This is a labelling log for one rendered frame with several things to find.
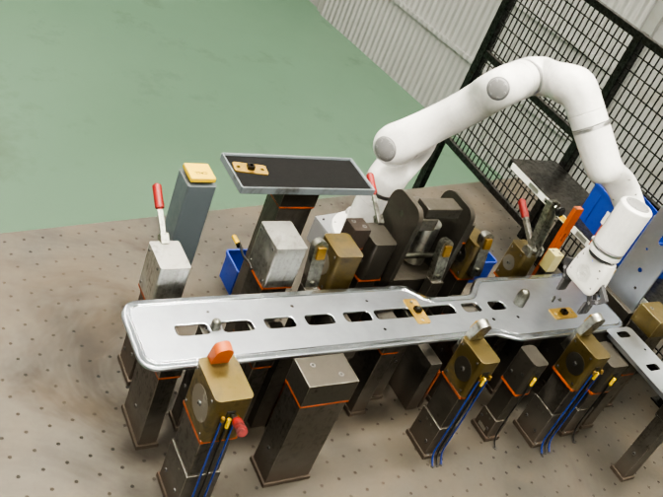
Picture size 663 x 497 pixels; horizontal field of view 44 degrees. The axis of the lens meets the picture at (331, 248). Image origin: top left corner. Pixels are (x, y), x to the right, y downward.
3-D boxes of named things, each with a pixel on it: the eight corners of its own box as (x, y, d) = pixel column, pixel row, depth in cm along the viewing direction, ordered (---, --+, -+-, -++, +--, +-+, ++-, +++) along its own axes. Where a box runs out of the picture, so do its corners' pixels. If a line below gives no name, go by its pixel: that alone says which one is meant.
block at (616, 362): (564, 446, 227) (619, 376, 211) (540, 412, 234) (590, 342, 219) (583, 442, 231) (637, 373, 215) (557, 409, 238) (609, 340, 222)
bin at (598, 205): (625, 275, 244) (648, 242, 236) (574, 212, 265) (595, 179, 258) (666, 279, 250) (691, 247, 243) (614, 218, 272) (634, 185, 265)
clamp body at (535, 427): (535, 458, 219) (603, 368, 200) (510, 423, 227) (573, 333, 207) (552, 454, 223) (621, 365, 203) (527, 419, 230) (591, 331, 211)
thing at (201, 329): (174, 431, 185) (205, 340, 169) (168, 413, 188) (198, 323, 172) (194, 428, 188) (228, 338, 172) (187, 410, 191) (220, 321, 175)
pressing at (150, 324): (145, 384, 155) (147, 379, 154) (115, 302, 169) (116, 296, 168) (626, 329, 229) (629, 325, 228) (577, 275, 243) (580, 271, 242)
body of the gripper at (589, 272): (582, 239, 211) (560, 271, 217) (608, 265, 204) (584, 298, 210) (602, 239, 215) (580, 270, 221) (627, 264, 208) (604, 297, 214)
